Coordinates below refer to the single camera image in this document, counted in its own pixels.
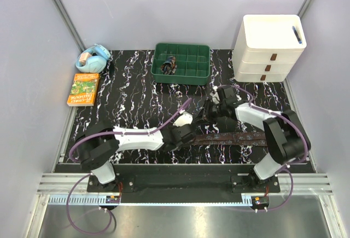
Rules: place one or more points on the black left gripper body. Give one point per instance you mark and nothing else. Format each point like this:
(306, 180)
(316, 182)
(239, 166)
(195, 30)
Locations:
(173, 127)

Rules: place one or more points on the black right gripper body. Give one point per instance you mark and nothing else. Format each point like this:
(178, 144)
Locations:
(214, 111)

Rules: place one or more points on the brown tie with blue flowers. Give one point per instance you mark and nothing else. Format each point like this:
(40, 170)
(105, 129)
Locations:
(231, 139)

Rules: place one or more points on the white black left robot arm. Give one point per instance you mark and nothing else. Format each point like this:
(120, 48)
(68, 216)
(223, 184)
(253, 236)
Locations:
(94, 147)

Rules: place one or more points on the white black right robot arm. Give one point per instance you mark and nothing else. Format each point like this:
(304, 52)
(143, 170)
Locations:
(286, 138)

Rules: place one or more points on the green compartment tray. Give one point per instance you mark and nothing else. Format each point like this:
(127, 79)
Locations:
(192, 60)

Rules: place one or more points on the black marbled table mat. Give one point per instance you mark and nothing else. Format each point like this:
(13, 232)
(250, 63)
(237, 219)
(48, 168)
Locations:
(129, 97)

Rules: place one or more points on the rolled multicoloured tie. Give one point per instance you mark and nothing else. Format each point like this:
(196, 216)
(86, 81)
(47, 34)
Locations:
(169, 66)

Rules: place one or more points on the white drawer unit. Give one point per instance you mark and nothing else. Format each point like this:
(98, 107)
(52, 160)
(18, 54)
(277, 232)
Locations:
(266, 48)

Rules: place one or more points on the blue pen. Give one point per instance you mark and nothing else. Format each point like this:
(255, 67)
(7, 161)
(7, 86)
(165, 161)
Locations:
(297, 35)

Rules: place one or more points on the orange picture book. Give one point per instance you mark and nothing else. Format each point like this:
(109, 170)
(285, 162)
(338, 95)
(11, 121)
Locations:
(84, 90)

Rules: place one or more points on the light blue headphones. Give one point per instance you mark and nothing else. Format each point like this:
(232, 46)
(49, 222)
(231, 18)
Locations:
(93, 59)

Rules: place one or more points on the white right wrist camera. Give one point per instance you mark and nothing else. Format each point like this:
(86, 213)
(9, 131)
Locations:
(214, 95)

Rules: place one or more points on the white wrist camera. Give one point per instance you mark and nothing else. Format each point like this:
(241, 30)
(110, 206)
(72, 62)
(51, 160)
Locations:
(184, 119)
(214, 95)

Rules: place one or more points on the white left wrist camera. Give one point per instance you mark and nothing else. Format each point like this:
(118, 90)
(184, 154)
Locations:
(184, 119)

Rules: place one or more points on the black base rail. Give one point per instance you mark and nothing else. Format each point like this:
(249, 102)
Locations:
(231, 177)

